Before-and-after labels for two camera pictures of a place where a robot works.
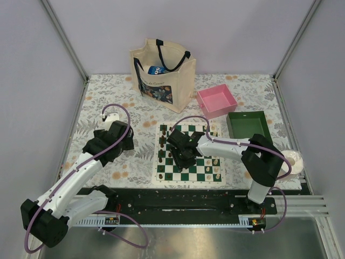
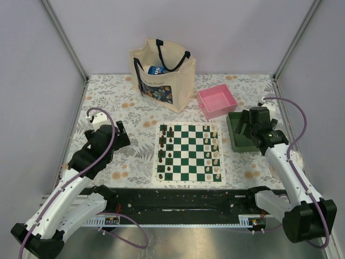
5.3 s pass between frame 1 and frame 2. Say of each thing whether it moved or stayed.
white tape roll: stayed
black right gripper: moved
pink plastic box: stayed
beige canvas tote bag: stayed
